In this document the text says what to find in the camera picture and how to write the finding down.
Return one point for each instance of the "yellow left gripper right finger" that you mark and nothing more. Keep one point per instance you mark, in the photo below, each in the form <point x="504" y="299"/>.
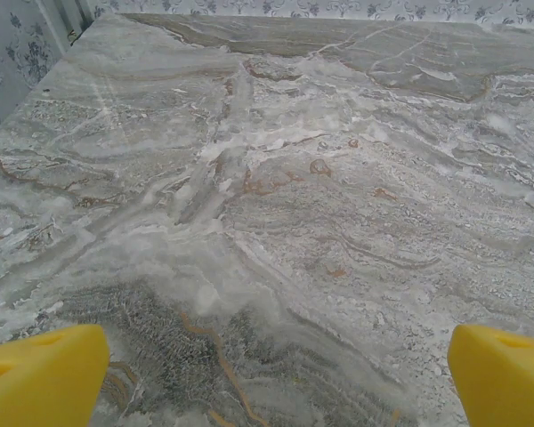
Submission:
<point x="503" y="378"/>

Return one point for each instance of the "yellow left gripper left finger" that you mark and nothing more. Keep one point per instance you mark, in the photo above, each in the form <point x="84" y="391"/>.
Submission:
<point x="40" y="378"/>

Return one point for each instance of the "aluminium frame post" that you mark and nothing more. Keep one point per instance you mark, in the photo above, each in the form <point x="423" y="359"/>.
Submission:
<point x="67" y="20"/>

